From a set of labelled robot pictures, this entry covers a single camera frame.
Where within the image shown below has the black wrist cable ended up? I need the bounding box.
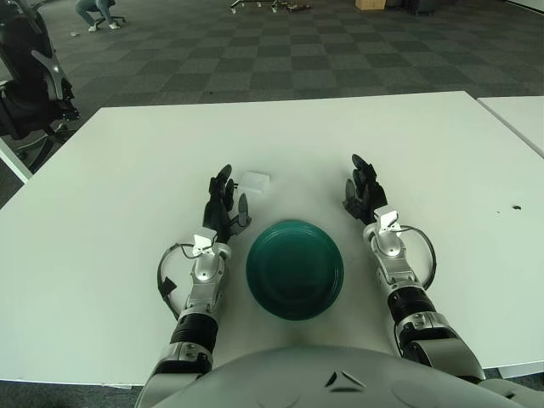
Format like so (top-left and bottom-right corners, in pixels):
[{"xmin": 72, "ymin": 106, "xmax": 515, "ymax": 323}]
[
  {"xmin": 399, "ymin": 224, "xmax": 437, "ymax": 290},
  {"xmin": 156, "ymin": 242, "xmax": 196, "ymax": 322}
]

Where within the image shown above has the floor clutter pile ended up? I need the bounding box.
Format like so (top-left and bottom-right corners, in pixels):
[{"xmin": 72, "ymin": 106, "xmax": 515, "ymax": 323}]
[{"xmin": 271, "ymin": 0, "xmax": 311, "ymax": 13}]

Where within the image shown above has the silver robot torso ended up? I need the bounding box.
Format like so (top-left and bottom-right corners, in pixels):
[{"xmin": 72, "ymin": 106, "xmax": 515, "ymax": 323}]
[{"xmin": 135, "ymin": 344, "xmax": 524, "ymax": 408}]

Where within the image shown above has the black office chair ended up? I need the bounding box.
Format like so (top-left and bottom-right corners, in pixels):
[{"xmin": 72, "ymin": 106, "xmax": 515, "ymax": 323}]
[{"xmin": 0, "ymin": 0, "xmax": 82, "ymax": 150}]

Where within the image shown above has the black swivel chair of person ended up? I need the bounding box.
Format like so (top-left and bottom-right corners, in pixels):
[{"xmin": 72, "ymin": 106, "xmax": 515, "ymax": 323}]
[{"xmin": 95, "ymin": 0, "xmax": 128, "ymax": 29}]

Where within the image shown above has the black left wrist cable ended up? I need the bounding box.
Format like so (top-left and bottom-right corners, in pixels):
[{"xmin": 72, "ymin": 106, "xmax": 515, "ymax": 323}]
[{"xmin": 156, "ymin": 242, "xmax": 196, "ymax": 322}]

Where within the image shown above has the green round plate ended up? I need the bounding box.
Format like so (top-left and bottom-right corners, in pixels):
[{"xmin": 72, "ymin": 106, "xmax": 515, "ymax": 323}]
[{"xmin": 245, "ymin": 218, "xmax": 346, "ymax": 322}]

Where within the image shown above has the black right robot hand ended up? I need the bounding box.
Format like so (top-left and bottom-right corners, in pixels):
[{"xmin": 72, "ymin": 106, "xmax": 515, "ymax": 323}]
[{"xmin": 342, "ymin": 153, "xmax": 388, "ymax": 226}]

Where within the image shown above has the white charger block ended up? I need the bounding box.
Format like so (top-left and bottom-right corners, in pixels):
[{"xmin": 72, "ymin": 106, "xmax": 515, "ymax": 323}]
[{"xmin": 240, "ymin": 171, "xmax": 272, "ymax": 193}]

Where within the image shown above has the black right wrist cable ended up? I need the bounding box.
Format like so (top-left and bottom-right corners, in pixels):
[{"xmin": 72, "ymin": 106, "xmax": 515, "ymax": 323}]
[{"xmin": 399, "ymin": 224, "xmax": 437, "ymax": 290}]

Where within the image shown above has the seated person in jeans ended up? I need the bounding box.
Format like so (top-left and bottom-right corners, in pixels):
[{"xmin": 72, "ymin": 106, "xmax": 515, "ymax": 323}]
[{"xmin": 75, "ymin": 0, "xmax": 118, "ymax": 33}]

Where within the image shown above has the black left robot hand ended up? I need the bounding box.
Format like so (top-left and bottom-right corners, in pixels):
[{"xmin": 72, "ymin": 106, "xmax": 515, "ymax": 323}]
[{"xmin": 201, "ymin": 163, "xmax": 252, "ymax": 244}]

